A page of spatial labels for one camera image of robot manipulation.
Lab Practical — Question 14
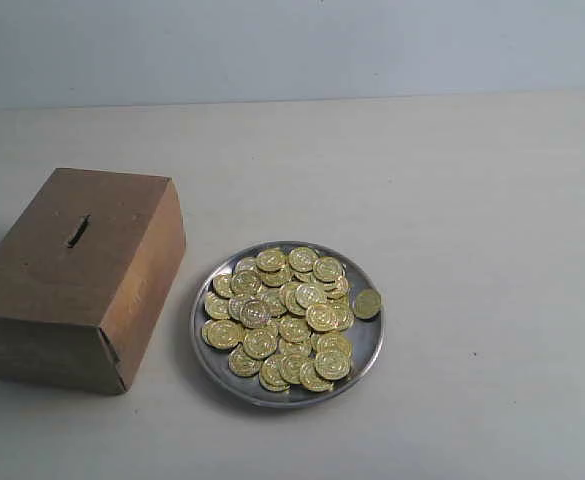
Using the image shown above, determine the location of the brown cardboard coin box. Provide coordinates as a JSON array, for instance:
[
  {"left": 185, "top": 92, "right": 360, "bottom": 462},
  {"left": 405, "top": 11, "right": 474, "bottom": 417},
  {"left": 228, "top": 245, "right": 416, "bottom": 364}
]
[{"left": 0, "top": 168, "right": 186, "bottom": 395}]

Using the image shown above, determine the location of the gold coin top middle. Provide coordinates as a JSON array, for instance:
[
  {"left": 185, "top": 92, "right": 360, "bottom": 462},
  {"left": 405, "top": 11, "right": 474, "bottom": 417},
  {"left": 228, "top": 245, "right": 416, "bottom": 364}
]
[{"left": 255, "top": 248, "right": 287, "bottom": 273}]

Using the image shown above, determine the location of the gold coin far top right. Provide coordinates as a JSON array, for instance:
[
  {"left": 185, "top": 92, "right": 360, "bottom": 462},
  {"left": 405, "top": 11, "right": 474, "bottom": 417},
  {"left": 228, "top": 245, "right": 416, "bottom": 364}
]
[{"left": 313, "top": 256, "right": 344, "bottom": 283}]

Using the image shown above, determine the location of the gold coin upper left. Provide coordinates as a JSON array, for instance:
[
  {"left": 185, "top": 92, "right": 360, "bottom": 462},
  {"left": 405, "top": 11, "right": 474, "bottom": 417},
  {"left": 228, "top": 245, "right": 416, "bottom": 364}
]
[{"left": 230, "top": 270, "right": 262, "bottom": 295}]

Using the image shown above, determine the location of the pale silvery gold coin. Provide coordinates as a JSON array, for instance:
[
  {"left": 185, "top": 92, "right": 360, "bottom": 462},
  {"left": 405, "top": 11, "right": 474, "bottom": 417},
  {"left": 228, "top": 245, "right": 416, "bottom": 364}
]
[{"left": 240, "top": 299, "right": 271, "bottom": 329}]

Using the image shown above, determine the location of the round silver metal plate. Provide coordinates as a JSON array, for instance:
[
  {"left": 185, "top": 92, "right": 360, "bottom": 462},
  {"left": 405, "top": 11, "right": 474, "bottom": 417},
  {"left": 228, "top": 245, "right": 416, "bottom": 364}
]
[{"left": 188, "top": 240, "right": 386, "bottom": 409}]

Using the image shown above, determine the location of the gold coin right middle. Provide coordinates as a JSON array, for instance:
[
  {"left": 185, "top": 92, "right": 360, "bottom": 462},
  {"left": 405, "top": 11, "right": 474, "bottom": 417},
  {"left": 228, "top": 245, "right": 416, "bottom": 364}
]
[{"left": 306, "top": 303, "right": 348, "bottom": 332}]

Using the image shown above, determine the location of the lone gold coin at right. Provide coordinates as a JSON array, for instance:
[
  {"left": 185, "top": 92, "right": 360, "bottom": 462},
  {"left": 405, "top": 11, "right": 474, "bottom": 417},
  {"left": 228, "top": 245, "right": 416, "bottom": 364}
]
[{"left": 353, "top": 288, "right": 382, "bottom": 320}]

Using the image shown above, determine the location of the gold coin lower centre left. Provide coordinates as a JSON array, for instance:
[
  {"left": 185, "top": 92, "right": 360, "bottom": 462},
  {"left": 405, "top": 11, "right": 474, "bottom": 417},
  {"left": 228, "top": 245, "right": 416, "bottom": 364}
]
[{"left": 243, "top": 328, "right": 278, "bottom": 360}]

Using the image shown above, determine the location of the gold coin bottom centre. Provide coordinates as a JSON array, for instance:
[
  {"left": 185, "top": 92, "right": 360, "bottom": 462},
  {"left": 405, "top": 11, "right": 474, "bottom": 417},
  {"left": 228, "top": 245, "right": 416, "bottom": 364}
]
[{"left": 279, "top": 353, "right": 310, "bottom": 385}]

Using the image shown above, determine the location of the gold coin bottom right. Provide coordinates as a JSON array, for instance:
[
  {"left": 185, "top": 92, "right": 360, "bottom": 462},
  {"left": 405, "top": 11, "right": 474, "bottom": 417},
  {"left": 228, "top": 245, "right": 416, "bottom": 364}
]
[{"left": 314, "top": 350, "right": 350, "bottom": 380}]

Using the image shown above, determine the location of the gold coin bottom left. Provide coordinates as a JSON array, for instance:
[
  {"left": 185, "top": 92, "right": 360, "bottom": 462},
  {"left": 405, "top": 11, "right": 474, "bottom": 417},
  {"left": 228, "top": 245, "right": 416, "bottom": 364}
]
[{"left": 228, "top": 344, "right": 262, "bottom": 378}]

